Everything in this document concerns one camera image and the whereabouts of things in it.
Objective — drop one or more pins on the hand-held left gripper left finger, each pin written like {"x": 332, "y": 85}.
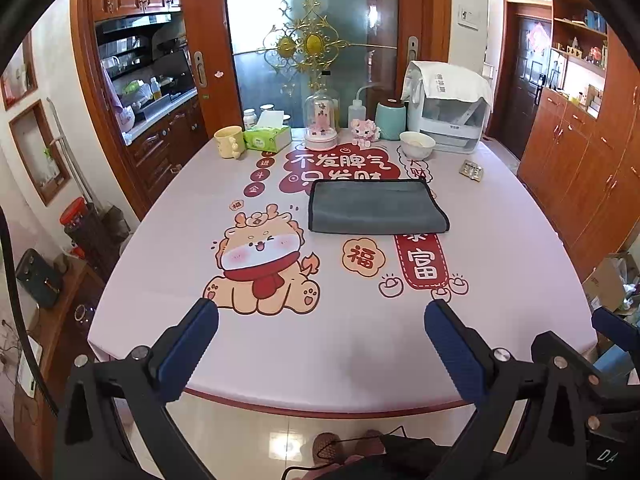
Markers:
{"x": 191, "y": 345}

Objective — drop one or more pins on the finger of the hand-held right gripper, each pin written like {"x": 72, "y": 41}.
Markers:
{"x": 617, "y": 325}

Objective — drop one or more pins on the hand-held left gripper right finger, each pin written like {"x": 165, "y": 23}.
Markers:
{"x": 455, "y": 350}

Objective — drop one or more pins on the grey towel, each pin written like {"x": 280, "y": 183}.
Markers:
{"x": 375, "y": 207}

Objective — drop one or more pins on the light blue box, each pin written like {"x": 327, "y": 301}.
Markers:
{"x": 612, "y": 362}

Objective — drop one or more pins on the cardboard box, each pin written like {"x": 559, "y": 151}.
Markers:
{"x": 602, "y": 280}

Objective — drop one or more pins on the pink printed tablecloth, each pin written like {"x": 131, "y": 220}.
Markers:
{"x": 350, "y": 310}

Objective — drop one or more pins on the dark cloth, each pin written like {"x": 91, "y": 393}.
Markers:
{"x": 405, "y": 457}

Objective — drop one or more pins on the pink slipper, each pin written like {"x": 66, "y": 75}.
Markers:
{"x": 327, "y": 447}
{"x": 371, "y": 437}

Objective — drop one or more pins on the wooden shelf cabinet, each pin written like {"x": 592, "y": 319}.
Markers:
{"x": 585, "y": 170}

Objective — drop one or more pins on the black bag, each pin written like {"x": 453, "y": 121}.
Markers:
{"x": 40, "y": 277}

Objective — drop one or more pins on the red lid jar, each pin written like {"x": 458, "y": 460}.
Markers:
{"x": 75, "y": 215}

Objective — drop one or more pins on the pill blister pack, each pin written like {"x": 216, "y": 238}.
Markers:
{"x": 472, "y": 170}

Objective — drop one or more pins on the yellow mug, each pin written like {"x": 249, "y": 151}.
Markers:
{"x": 229, "y": 142}

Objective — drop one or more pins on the white bowl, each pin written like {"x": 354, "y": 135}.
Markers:
{"x": 416, "y": 144}

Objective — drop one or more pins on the green tissue box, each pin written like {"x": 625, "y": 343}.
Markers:
{"x": 267, "y": 137}

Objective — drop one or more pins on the white countertop appliance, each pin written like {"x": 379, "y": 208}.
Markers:
{"x": 450, "y": 127}

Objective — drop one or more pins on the small white jar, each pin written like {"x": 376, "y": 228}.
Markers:
{"x": 249, "y": 119}

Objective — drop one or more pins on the pink plush toy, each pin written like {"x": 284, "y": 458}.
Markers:
{"x": 365, "y": 132}

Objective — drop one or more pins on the mint green canister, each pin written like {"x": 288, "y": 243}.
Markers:
{"x": 391, "y": 120}

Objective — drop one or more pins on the clear squeeze bottle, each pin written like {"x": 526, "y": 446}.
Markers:
{"x": 355, "y": 117}

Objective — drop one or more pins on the dark entrance door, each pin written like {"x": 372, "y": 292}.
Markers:
{"x": 525, "y": 85}

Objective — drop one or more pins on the glass dome with pink figure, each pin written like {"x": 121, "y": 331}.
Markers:
{"x": 321, "y": 120}

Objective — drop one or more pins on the wooden kitchen cabinet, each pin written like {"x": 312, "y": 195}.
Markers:
{"x": 150, "y": 85}

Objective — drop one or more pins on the white cloth cover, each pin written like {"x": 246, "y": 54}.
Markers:
{"x": 450, "y": 80}

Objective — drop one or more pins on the gold door ornament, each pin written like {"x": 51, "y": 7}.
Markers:
{"x": 312, "y": 42}

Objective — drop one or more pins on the white wall switch panel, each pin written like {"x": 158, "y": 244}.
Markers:
{"x": 467, "y": 16}

